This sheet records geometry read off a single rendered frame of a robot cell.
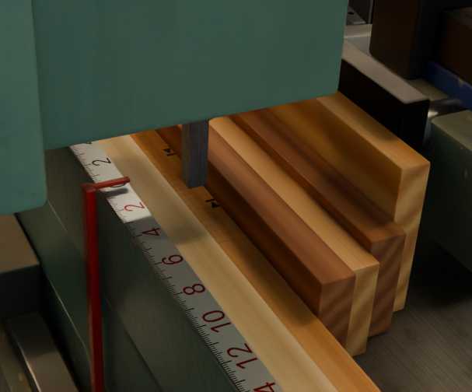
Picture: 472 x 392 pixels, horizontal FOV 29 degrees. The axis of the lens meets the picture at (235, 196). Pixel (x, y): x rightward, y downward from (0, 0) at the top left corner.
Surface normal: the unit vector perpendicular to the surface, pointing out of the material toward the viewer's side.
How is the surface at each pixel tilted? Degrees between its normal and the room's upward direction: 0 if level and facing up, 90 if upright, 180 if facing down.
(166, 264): 0
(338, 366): 0
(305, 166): 0
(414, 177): 90
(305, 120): 90
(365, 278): 90
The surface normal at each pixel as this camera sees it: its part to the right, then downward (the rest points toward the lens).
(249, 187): 0.04, -0.84
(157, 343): -0.89, 0.21
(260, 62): 0.45, 0.50
